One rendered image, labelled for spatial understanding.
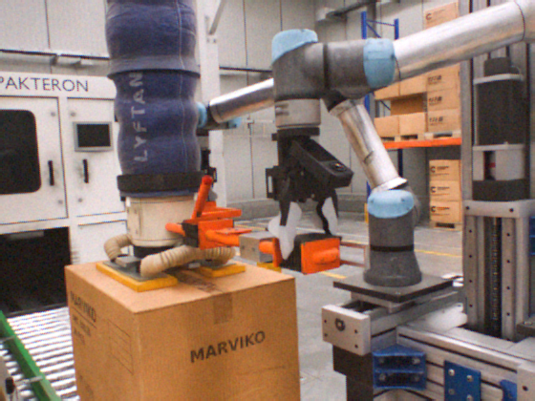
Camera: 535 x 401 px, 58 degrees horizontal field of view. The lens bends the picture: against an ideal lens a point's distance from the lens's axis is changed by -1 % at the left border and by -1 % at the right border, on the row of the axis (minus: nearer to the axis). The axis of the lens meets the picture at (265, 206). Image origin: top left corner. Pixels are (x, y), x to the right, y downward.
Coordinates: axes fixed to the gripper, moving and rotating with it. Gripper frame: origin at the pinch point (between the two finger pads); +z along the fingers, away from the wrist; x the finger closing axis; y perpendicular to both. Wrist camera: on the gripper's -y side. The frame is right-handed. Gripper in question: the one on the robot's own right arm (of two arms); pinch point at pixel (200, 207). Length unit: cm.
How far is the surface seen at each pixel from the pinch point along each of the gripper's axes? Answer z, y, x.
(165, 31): -47, 42, -27
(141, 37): -46, 40, -32
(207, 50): -110, -220, 128
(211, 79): -85, -220, 130
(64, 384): 68, -45, -41
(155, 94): -33, 39, -30
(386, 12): -325, -603, 794
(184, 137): -22, 39, -23
